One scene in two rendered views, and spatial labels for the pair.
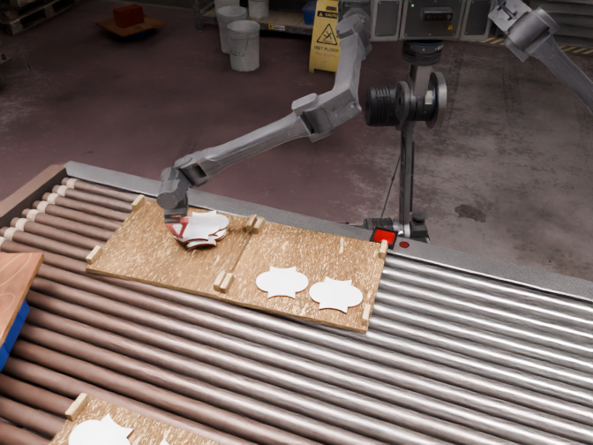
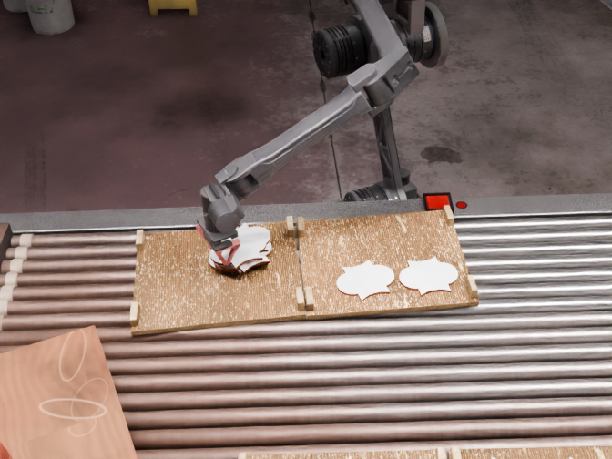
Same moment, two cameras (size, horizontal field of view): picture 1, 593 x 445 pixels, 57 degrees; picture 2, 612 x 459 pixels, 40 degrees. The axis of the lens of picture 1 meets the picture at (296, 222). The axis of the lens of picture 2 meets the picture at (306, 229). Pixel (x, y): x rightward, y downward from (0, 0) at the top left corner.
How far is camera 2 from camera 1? 0.79 m
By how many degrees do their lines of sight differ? 15
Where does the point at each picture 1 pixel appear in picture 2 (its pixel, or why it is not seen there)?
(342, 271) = (420, 250)
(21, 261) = (77, 341)
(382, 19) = not seen: outside the picture
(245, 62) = (56, 20)
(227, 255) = (286, 270)
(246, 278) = (324, 288)
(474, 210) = (443, 150)
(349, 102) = (407, 66)
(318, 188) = not seen: hidden behind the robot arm
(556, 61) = not seen: outside the picture
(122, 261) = (170, 311)
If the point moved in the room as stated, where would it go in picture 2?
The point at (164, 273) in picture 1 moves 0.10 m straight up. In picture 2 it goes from (229, 309) to (225, 279)
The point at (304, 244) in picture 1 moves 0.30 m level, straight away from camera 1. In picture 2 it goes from (361, 233) to (321, 170)
